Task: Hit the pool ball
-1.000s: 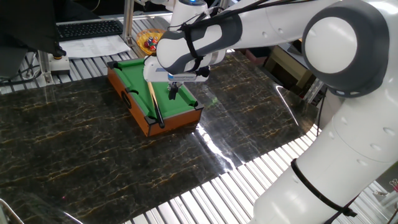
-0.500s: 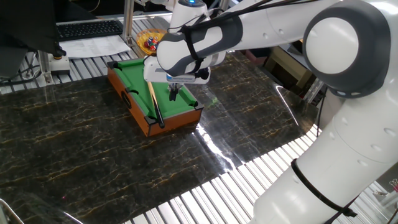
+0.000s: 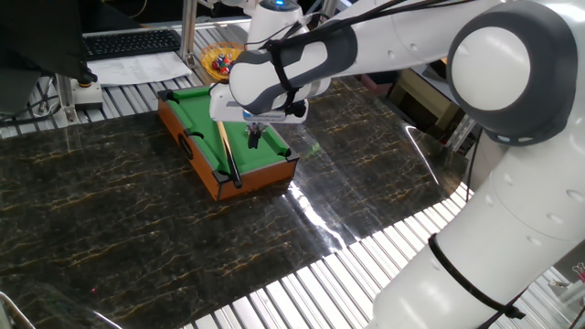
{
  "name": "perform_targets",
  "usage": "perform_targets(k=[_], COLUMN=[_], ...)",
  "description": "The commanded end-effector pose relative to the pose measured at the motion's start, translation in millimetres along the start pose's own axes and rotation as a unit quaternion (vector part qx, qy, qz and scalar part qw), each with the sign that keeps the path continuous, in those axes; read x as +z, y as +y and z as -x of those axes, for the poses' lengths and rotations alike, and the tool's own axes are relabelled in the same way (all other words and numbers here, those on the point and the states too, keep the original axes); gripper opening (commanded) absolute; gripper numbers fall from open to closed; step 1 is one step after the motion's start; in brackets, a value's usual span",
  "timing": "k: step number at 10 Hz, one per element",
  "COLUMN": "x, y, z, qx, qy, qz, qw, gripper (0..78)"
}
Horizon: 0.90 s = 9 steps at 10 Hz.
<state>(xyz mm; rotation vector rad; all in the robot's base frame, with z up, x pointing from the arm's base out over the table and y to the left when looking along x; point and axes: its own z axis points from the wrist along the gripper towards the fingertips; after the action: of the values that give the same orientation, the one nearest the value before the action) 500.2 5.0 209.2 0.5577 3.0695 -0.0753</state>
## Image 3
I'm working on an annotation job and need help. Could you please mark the aluminium vertical post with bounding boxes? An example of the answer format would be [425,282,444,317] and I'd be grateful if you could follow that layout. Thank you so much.
[179,0,198,69]

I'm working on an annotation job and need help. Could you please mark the pink box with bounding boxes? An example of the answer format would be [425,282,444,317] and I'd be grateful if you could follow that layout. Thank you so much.
[360,75,395,97]

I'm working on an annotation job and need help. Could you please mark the slanted aluminium leg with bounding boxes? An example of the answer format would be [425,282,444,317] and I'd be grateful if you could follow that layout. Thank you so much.
[445,113,479,153]

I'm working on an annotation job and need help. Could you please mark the silver wrist camera blue ends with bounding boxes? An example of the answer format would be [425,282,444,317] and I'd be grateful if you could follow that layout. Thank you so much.
[241,109,288,123]

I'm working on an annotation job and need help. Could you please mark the black keyboard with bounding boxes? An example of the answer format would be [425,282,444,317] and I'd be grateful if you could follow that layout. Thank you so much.
[82,29,183,62]

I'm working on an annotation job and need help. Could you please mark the black velcro cable strap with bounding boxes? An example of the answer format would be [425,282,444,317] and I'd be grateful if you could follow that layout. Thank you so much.
[264,39,308,118]
[428,232,527,321]

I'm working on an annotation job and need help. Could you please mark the white paper sheet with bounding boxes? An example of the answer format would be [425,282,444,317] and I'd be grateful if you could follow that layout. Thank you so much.
[86,50,193,88]

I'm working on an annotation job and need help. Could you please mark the white base with black knob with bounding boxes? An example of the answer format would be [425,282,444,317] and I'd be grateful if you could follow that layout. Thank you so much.
[70,68,104,111]

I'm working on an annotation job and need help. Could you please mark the mini green pool table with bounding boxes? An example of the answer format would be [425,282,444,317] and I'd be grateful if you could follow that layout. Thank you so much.
[156,84,301,202]

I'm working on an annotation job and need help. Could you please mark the long black camera cable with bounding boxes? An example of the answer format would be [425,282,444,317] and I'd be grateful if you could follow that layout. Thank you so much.
[246,0,458,51]

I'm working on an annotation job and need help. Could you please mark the black monitor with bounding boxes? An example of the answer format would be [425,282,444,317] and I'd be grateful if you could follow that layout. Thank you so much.
[0,0,100,115]

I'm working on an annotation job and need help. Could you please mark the black marble pattern mat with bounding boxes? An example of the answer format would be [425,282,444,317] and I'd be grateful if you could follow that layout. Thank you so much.
[0,75,470,329]

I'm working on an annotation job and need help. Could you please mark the short aluminium upright profile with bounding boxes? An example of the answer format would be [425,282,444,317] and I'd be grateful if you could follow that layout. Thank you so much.
[54,72,80,125]

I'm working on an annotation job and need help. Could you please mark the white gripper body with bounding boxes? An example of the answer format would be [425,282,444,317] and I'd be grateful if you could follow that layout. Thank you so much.
[208,83,310,125]

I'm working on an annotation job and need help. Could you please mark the grey cable bundle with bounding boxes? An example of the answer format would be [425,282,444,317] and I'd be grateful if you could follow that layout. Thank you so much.
[0,77,63,128]

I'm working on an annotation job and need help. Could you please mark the beige box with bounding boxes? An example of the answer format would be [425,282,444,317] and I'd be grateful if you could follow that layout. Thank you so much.
[395,68,461,130]

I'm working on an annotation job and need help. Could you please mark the wooden cue stick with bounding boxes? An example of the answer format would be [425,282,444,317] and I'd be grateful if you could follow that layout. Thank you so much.
[217,121,243,190]

